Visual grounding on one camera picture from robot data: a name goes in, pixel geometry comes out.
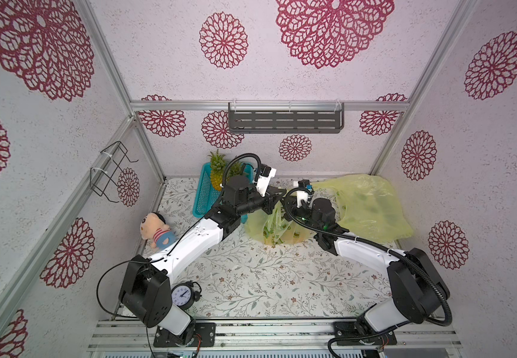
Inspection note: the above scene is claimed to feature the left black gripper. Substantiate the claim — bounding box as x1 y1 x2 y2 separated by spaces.
237 186 286 217

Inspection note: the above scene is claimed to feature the pineapple front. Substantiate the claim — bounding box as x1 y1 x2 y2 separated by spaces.
262 203 294 246

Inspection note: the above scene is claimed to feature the pineapple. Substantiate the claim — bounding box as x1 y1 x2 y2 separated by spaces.
262 203 294 246
209 150 244 191

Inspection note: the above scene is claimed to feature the yellow plastic bag top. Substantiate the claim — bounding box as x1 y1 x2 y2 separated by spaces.
244 203 315 246

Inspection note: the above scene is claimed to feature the yellow plastic bag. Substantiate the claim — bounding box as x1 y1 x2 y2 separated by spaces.
313 174 414 244
244 203 315 246

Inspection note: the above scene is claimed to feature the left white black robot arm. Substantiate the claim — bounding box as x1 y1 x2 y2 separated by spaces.
118 176 286 345

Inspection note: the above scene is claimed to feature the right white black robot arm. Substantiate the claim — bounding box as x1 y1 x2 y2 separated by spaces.
282 196 453 340

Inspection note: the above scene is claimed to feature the pineapple back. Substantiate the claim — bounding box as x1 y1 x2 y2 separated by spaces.
209 150 244 191

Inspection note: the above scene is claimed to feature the yellow plastic bag bottom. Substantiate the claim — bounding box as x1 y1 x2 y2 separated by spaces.
313 174 414 244

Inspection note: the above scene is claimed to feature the teal plastic basket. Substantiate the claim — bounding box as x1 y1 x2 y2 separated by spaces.
192 162 256 225

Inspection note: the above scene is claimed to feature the plush doll toy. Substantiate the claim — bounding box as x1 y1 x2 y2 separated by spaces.
140 212 178 251

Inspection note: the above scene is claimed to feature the black alarm clock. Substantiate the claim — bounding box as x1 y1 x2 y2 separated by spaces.
171 281 202 310

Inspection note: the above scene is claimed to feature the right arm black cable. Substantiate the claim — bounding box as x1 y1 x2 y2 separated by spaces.
281 186 453 358

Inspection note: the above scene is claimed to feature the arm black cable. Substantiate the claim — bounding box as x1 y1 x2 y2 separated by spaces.
96 152 264 319
281 186 453 358

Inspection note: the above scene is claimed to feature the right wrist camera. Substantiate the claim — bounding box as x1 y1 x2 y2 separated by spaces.
294 179 314 208

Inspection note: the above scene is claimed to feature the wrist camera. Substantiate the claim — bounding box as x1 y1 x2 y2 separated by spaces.
294 179 314 208
256 164 276 197

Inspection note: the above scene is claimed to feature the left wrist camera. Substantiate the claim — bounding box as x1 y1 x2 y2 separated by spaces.
256 164 276 197

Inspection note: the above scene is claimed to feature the grey wall shelf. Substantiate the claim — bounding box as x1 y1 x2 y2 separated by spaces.
227 103 344 134

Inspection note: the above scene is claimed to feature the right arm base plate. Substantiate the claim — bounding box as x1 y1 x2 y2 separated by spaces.
333 321 398 346

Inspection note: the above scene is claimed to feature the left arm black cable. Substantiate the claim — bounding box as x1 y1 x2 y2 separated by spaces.
96 152 264 319

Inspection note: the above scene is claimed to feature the black wire wall rack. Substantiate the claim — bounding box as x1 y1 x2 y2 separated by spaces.
89 141 140 207

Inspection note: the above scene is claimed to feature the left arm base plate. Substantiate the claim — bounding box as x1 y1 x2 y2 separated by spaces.
154 322 217 348

